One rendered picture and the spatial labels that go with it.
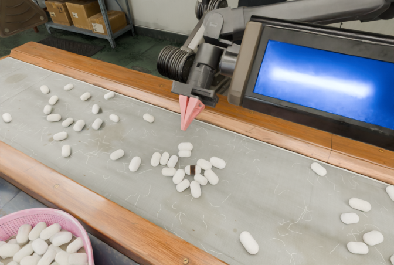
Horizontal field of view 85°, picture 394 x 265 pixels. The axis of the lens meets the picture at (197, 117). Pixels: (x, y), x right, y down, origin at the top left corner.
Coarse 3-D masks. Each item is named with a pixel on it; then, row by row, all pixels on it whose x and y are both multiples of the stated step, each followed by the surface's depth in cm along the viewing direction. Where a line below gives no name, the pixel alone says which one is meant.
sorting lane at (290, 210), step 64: (0, 64) 86; (0, 128) 60; (64, 128) 60; (128, 128) 60; (192, 128) 60; (128, 192) 46; (256, 192) 46; (320, 192) 46; (384, 192) 46; (256, 256) 38; (320, 256) 38; (384, 256) 38
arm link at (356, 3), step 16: (304, 0) 46; (320, 0) 46; (336, 0) 45; (352, 0) 44; (368, 0) 44; (384, 0) 43; (208, 16) 48; (224, 16) 48; (240, 16) 47; (272, 16) 47; (288, 16) 46; (304, 16) 46; (320, 16) 46; (336, 16) 46; (352, 16) 46; (368, 16) 46; (224, 32) 48; (240, 32) 48
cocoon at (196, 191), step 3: (192, 183) 46; (195, 183) 46; (198, 183) 46; (192, 186) 45; (195, 186) 45; (198, 186) 45; (192, 189) 45; (195, 189) 45; (198, 189) 45; (192, 192) 45; (195, 192) 44; (198, 192) 44; (192, 195) 45; (195, 195) 44; (198, 195) 44
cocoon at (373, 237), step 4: (368, 232) 39; (372, 232) 39; (376, 232) 39; (364, 236) 39; (368, 236) 38; (372, 236) 38; (376, 236) 38; (380, 236) 38; (364, 240) 39; (368, 240) 38; (372, 240) 38; (376, 240) 38; (380, 240) 38; (368, 244) 39; (372, 244) 38
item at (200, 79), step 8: (192, 64) 51; (192, 72) 49; (200, 72) 48; (208, 72) 49; (192, 80) 49; (200, 80) 48; (208, 80) 49; (192, 88) 48; (200, 88) 47; (208, 88) 50; (208, 96) 47; (216, 96) 49
